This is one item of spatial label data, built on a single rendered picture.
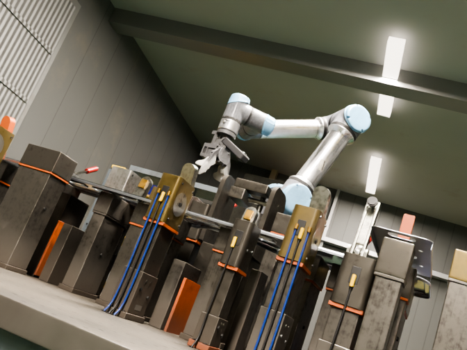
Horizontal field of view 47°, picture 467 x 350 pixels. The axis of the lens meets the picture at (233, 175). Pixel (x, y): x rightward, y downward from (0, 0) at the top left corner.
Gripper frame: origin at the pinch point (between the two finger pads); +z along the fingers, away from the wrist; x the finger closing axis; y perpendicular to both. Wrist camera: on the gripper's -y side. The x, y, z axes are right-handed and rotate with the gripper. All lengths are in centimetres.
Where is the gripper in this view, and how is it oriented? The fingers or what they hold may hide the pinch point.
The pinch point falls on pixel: (211, 183)
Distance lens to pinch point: 188.8
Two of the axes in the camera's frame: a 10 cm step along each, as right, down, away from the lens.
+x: -4.8, -4.0, -7.8
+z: -3.5, 9.0, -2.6
